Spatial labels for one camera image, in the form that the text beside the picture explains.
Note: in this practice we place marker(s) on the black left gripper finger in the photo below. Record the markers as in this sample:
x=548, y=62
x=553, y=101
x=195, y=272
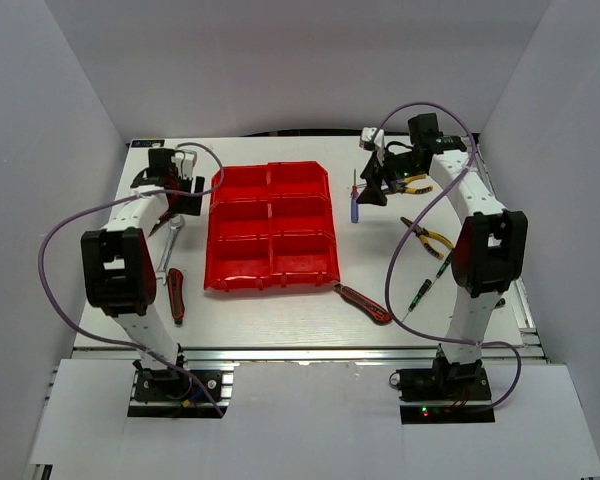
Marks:
x=188, y=205
x=199, y=185

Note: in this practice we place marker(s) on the aluminium table frame rail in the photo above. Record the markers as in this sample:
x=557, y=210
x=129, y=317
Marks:
x=533, y=352

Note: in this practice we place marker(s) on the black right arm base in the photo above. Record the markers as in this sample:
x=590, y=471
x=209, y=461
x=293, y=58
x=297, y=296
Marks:
x=428, y=396

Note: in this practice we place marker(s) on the blue corner label sticker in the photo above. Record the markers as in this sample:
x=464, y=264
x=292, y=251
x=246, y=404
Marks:
x=147, y=143

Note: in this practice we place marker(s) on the blue handled screwdriver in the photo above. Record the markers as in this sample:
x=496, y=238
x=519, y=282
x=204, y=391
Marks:
x=354, y=207

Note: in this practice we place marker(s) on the green black precision screwdriver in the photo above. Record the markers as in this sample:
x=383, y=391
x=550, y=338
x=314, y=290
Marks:
x=445, y=265
x=422, y=291

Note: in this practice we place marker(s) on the red six-compartment organizer tray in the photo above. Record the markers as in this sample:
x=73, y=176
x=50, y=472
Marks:
x=271, y=225

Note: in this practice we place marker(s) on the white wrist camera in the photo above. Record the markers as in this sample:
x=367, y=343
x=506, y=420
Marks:
x=372, y=139
x=185, y=161

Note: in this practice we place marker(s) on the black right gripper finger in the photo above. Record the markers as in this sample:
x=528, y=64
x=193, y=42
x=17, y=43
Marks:
x=373, y=193
x=373, y=170

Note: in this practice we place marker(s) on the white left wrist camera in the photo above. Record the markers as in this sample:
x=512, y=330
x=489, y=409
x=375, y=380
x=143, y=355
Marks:
x=185, y=161

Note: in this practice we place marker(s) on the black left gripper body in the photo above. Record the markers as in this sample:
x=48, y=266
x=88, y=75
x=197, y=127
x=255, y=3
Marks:
x=174, y=178

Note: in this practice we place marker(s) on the yellow handled pliers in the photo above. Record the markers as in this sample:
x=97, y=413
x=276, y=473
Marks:
x=415, y=189
x=425, y=236

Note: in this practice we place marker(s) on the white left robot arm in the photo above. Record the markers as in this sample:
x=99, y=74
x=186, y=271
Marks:
x=119, y=272

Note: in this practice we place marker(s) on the silver open-end wrench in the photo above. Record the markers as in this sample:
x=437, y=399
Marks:
x=175, y=225

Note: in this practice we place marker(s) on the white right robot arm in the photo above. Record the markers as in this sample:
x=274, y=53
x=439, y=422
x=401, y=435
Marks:
x=488, y=254

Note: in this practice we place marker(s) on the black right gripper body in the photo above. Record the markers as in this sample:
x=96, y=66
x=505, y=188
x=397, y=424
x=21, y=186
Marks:
x=400, y=166

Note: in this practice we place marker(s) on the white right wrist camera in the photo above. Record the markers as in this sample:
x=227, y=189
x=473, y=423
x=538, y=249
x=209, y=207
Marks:
x=372, y=139

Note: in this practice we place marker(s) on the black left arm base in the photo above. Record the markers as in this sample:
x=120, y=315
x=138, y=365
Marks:
x=165, y=394

